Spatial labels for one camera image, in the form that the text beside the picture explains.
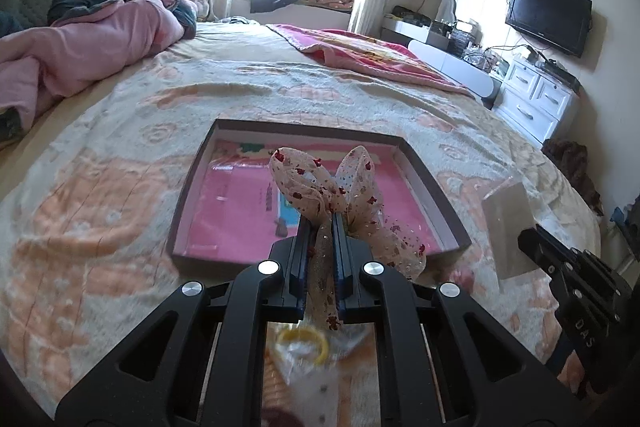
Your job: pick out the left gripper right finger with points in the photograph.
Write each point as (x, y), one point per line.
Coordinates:
(358, 294)

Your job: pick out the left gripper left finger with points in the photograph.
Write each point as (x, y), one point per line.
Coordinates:
(288, 293)

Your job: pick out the dark shallow cardboard box tray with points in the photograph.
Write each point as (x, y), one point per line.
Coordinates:
(251, 182)

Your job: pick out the beige peach patterned bed blanket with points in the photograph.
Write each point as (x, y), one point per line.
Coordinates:
(88, 195)

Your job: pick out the red pink folded blanket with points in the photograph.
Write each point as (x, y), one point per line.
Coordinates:
(341, 49)

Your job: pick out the white drawer cabinet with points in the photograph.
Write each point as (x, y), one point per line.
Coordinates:
(535, 104)

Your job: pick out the white low desk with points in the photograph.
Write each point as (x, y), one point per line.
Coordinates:
(431, 47)

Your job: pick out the pink quilt bundle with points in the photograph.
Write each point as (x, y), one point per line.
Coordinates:
(42, 65)

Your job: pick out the black wall television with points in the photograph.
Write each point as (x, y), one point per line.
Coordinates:
(563, 24)

